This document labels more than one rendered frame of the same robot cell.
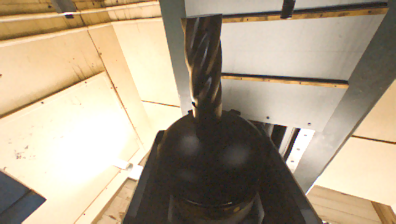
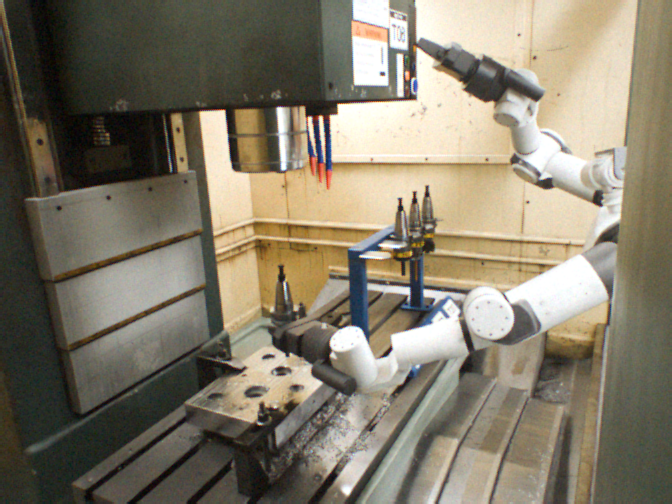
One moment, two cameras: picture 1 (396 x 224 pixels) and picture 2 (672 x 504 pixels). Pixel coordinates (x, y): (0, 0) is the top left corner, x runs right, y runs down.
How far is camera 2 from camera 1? 120 cm
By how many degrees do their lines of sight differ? 62
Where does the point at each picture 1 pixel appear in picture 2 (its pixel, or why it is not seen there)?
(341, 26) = (90, 327)
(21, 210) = (354, 256)
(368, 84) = (12, 280)
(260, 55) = (140, 278)
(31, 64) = (358, 201)
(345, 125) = not seen: outside the picture
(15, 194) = (351, 264)
